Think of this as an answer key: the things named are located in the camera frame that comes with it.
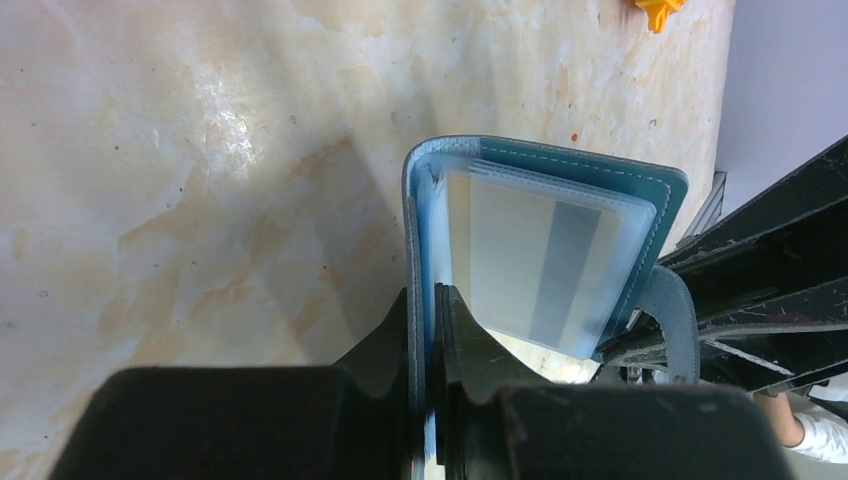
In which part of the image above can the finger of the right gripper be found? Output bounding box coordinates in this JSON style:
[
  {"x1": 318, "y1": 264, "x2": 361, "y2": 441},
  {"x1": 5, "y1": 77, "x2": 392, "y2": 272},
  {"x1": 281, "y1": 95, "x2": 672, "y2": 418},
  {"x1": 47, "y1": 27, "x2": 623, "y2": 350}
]
[
  {"x1": 661, "y1": 139, "x2": 847, "y2": 312},
  {"x1": 596, "y1": 278, "x2": 847, "y2": 394}
]

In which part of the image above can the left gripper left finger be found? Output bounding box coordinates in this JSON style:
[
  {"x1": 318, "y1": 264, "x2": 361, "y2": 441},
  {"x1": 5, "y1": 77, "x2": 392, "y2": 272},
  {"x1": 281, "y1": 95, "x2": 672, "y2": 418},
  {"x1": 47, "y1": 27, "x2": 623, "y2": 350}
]
[{"x1": 51, "y1": 292, "x2": 412, "y2": 479}]

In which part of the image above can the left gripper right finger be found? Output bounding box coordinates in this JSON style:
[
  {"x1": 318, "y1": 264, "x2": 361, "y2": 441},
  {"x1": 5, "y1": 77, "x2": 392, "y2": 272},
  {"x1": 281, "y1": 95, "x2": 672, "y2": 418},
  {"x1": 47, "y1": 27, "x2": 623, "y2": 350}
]
[{"x1": 434, "y1": 284, "x2": 792, "y2": 479}]

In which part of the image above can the yellow toy block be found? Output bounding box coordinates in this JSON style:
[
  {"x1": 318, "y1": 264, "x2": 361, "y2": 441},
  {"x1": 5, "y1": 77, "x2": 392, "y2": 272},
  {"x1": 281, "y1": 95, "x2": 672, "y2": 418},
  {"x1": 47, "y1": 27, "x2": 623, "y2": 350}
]
[{"x1": 634, "y1": 0, "x2": 686, "y2": 34}]

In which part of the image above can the blue card holder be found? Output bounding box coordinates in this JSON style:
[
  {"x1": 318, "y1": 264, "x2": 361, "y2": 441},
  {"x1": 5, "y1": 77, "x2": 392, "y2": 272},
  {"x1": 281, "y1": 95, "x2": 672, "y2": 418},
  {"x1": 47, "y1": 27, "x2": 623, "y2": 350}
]
[{"x1": 401, "y1": 135, "x2": 701, "y2": 425}]

